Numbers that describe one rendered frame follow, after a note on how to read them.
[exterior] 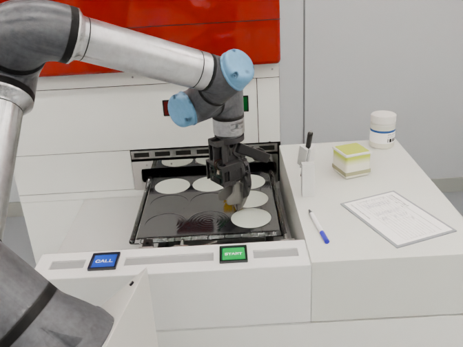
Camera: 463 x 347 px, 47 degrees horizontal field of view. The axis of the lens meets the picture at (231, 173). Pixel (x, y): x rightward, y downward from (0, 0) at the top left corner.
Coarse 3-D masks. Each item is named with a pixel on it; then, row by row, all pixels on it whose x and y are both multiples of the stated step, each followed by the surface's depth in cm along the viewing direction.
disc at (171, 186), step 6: (168, 180) 155; (174, 180) 155; (180, 180) 155; (186, 180) 155; (156, 186) 152; (162, 186) 152; (168, 186) 152; (174, 186) 152; (180, 186) 151; (186, 186) 151; (162, 192) 148; (168, 192) 148; (174, 192) 148
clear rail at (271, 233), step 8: (248, 232) 125; (256, 232) 125; (264, 232) 125; (272, 232) 125; (280, 232) 125; (136, 240) 125; (160, 240) 125; (168, 240) 125; (176, 240) 125; (192, 240) 125; (200, 240) 125
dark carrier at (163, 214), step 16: (176, 176) 158; (192, 176) 157; (192, 192) 147; (208, 192) 147; (160, 208) 140; (176, 208) 139; (192, 208) 139; (208, 208) 138; (224, 208) 138; (256, 208) 137; (272, 208) 136; (144, 224) 132; (160, 224) 132; (176, 224) 131; (192, 224) 131; (208, 224) 130; (224, 224) 130; (272, 224) 129
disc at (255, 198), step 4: (252, 192) 145; (256, 192) 145; (260, 192) 145; (248, 196) 143; (252, 196) 143; (256, 196) 143; (260, 196) 143; (264, 196) 143; (248, 200) 141; (252, 200) 141; (256, 200) 141; (260, 200) 141; (264, 200) 140; (244, 204) 139; (248, 204) 139; (252, 204) 139; (256, 204) 138; (260, 204) 138
